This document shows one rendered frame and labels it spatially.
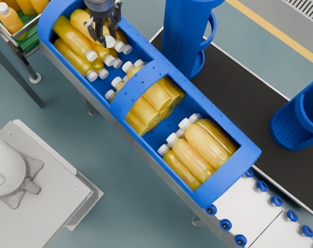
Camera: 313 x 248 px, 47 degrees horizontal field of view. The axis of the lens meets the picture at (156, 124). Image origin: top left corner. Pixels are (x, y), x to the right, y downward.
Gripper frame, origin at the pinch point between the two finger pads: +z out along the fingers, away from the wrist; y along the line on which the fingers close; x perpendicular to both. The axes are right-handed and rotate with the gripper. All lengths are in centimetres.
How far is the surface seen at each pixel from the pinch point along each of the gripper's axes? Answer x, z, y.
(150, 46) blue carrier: -10.6, 5.6, 9.8
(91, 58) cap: 3.1, 12.6, -6.7
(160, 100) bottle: -27.3, 5.4, -1.2
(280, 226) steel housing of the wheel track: -89, 31, 4
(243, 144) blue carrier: -56, 3, 7
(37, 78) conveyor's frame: 66, 122, -20
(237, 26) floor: 1, 125, 112
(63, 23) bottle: 19.2, 10.0, -5.5
